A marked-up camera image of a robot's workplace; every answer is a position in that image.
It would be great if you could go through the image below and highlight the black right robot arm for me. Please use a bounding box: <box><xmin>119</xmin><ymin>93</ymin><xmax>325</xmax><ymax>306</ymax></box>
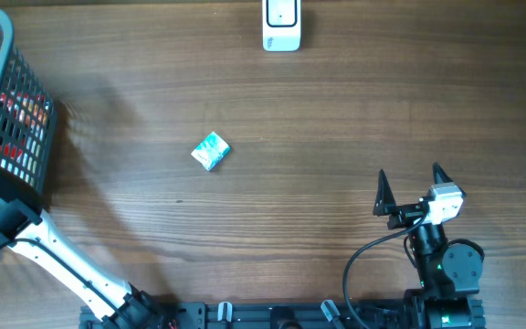
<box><xmin>373</xmin><ymin>164</ymin><xmax>486</xmax><ymax>328</ymax></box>

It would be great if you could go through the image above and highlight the grey plastic mesh basket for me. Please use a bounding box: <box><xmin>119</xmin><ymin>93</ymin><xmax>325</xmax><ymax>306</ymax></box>
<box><xmin>0</xmin><ymin>9</ymin><xmax>58</xmax><ymax>206</ymax></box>

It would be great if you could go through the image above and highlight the red snack packet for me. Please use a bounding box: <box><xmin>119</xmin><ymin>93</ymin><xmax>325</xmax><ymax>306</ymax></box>
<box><xmin>0</xmin><ymin>92</ymin><xmax>52</xmax><ymax>188</ymax></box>

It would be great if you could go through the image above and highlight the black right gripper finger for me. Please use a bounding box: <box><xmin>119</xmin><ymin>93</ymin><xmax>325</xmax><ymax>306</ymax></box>
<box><xmin>373</xmin><ymin>169</ymin><xmax>396</xmax><ymax>217</ymax></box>
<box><xmin>432</xmin><ymin>162</ymin><xmax>453</xmax><ymax>185</ymax></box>

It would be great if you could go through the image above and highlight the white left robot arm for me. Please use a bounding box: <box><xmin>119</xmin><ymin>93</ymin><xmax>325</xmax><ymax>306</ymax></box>
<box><xmin>0</xmin><ymin>161</ymin><xmax>164</xmax><ymax>328</ymax></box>

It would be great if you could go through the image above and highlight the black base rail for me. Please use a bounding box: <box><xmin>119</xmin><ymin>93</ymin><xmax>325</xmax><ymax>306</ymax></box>
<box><xmin>79</xmin><ymin>299</ymin><xmax>487</xmax><ymax>329</ymax></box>

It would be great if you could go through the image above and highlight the teal tissue pack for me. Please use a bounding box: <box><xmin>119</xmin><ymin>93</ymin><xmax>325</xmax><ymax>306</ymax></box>
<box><xmin>191</xmin><ymin>132</ymin><xmax>231</xmax><ymax>171</ymax></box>

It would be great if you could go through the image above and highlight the white barcode scanner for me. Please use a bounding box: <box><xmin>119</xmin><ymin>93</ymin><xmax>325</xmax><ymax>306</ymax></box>
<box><xmin>261</xmin><ymin>0</ymin><xmax>302</xmax><ymax>52</ymax></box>

